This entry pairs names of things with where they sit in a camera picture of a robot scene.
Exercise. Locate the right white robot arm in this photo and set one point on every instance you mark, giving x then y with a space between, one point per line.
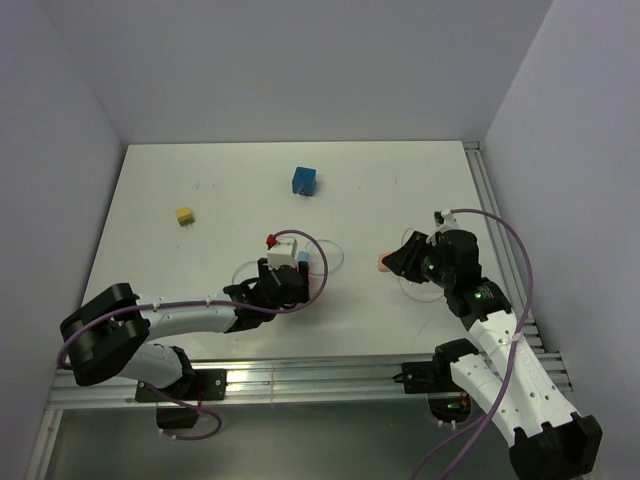
547 437

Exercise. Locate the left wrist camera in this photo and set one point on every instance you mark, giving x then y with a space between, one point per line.
281 251

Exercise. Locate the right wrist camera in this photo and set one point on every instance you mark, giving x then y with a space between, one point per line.
445 221

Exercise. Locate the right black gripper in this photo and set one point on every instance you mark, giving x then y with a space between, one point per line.
404 261

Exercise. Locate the aluminium right side rail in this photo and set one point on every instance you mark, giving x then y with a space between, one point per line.
513 285

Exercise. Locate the aluminium front rail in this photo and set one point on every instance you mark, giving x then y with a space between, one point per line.
272 381

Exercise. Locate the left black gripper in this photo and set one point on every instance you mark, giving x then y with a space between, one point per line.
301 295

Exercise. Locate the yellow plug adapter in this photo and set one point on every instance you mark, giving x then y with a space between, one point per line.
185 216

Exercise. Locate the blue cube socket adapter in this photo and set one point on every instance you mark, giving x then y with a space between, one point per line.
304 181

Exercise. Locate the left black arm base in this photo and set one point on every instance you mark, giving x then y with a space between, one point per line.
178 409

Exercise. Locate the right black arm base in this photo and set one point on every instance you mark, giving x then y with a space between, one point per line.
448 403

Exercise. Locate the aluminium rail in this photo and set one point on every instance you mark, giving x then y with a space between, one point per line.
272 381
513 285

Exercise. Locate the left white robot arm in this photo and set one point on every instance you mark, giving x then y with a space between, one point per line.
117 333

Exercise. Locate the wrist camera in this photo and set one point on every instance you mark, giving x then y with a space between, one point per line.
281 251
445 221

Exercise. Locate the red cube socket adapter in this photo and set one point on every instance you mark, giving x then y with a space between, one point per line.
314 283

